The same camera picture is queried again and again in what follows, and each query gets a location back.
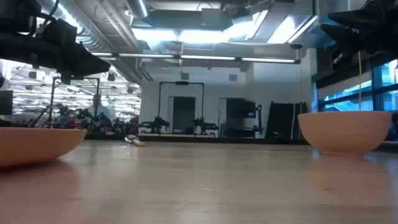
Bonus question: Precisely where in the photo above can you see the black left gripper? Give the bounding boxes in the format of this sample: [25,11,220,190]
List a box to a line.
[29,34,111,85]

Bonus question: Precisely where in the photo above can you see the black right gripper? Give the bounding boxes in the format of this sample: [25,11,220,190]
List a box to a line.
[320,0,398,59]

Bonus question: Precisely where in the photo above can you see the spoon with yellow handle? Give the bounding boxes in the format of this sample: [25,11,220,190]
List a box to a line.
[124,134,146,147]

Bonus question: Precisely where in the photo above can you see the orange plate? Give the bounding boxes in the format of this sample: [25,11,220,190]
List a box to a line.
[0,126,88,168]

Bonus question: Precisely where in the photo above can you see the peach bowl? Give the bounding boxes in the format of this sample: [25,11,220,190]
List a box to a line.
[297,110,393,156]

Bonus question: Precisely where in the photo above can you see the person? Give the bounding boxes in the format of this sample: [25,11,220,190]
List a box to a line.
[86,93,113,125]

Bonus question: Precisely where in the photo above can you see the cluttered robot workbench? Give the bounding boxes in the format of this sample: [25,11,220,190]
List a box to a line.
[52,105,139,135]

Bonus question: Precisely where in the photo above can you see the blue-lit window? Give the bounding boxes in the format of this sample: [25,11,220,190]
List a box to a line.
[317,58,398,113]

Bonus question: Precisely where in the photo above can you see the dark rectangular panel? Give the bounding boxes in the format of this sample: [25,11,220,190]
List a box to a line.
[0,90,14,116]

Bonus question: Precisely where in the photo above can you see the dark grey door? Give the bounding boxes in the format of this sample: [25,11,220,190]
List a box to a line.
[172,96,197,134]

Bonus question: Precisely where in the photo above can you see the black leaning panels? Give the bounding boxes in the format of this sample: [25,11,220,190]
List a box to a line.
[265,101,308,140]

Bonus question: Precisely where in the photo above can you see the long linear ceiling lamp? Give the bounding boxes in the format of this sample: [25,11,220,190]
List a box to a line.
[91,52,302,65]

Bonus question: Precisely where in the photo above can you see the black equipment cart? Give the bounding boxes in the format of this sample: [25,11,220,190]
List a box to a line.
[224,98,264,138]

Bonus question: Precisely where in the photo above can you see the silver spiral ventilation duct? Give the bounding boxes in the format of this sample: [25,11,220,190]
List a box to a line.
[37,0,137,82]

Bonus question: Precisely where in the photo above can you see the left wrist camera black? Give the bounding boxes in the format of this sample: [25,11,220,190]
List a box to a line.
[42,18,78,47]

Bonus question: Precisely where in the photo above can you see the smooth silver ventilation duct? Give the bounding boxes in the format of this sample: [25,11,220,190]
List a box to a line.
[125,0,150,19]

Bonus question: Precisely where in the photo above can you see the black gantry frame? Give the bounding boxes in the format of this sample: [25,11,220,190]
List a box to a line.
[157,81,205,136]

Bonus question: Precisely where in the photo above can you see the black aluminium table frame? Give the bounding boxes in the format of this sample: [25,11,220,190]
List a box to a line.
[84,133,398,153]

